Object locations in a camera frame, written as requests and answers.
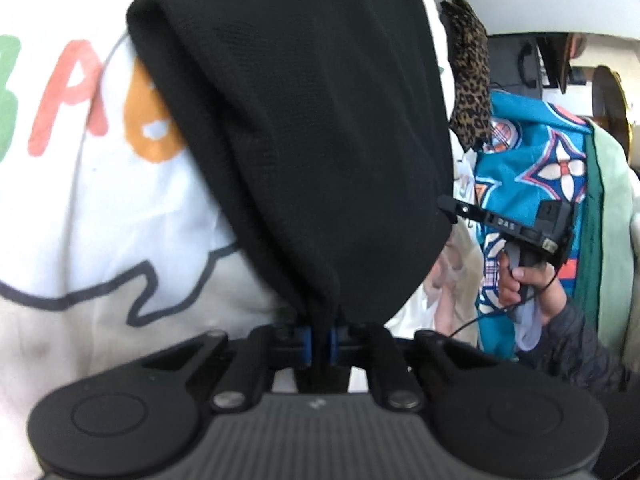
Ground round wooden object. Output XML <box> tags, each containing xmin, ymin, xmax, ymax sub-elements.
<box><xmin>591</xmin><ymin>65</ymin><xmax>632</xmax><ymax>133</ymax></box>

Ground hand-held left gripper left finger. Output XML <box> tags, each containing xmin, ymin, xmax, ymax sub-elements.
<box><xmin>142</xmin><ymin>325</ymin><xmax>318</xmax><ymax>411</ymax></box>

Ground leopard print cloth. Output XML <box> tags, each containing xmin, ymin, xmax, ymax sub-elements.
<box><xmin>440</xmin><ymin>0</ymin><xmax>493</xmax><ymax>151</ymax></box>

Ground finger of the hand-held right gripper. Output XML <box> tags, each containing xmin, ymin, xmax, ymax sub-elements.
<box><xmin>437</xmin><ymin>194</ymin><xmax>483</xmax><ymax>224</ymax></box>

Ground teal printed blanket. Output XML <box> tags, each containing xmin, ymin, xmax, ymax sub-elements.
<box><xmin>472</xmin><ymin>90</ymin><xmax>596</xmax><ymax>361</ymax></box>

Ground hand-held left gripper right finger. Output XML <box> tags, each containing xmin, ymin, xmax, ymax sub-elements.
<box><xmin>322</xmin><ymin>324</ymin><xmax>493</xmax><ymax>411</ymax></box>

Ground black shorts with patterned trim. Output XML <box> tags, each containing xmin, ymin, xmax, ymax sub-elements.
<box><xmin>126</xmin><ymin>0</ymin><xmax>456</xmax><ymax>396</ymax></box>

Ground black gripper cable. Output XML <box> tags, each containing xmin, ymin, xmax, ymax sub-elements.
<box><xmin>442</xmin><ymin>265</ymin><xmax>558</xmax><ymax>343</ymax></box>

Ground pale lavender cloth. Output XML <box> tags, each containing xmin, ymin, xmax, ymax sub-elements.
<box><xmin>514</xmin><ymin>305</ymin><xmax>545</xmax><ymax>352</ymax></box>

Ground dark furniture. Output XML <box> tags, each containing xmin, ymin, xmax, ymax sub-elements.
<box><xmin>517</xmin><ymin>35</ymin><xmax>568</xmax><ymax>93</ymax></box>

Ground cream bear print bed sheet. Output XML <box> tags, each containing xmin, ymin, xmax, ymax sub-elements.
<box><xmin>0</xmin><ymin>0</ymin><xmax>481</xmax><ymax>480</ymax></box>

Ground person's right hand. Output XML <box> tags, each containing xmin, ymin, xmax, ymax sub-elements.
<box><xmin>497</xmin><ymin>255</ymin><xmax>568</xmax><ymax>326</ymax></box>

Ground mint green cloth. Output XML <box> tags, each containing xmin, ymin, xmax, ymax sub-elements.
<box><xmin>582</xmin><ymin>127</ymin><xmax>640</xmax><ymax>381</ymax></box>

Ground person's right forearm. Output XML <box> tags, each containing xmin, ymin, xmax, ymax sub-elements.
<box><xmin>517</xmin><ymin>300</ymin><xmax>636</xmax><ymax>396</ymax></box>

